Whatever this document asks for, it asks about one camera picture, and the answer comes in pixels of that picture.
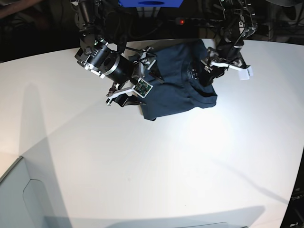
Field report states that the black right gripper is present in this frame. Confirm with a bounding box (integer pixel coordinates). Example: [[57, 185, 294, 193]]
[[106, 46, 164, 107]]

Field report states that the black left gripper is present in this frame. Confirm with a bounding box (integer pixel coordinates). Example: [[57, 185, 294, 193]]
[[199, 45, 250, 86]]

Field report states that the dark blue T-shirt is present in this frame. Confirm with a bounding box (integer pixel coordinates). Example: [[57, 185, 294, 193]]
[[141, 39, 218, 121]]

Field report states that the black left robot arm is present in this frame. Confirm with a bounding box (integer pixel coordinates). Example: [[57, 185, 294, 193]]
[[199, 0, 257, 86]]

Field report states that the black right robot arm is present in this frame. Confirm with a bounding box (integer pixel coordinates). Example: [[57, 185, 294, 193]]
[[70, 0, 157, 107]]

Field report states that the black power strip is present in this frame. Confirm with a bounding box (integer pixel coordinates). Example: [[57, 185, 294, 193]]
[[175, 18, 223, 27]]

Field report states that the blue box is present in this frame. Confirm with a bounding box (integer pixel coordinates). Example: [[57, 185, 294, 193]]
[[118, 0, 183, 8]]

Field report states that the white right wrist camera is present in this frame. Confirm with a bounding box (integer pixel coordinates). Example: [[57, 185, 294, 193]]
[[132, 78, 153, 98]]

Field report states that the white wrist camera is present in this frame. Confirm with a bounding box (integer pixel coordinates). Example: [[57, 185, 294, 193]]
[[132, 78, 153, 98], [238, 66, 254, 80]]

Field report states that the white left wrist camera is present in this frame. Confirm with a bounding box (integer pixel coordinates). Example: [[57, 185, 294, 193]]
[[238, 66, 254, 80]]

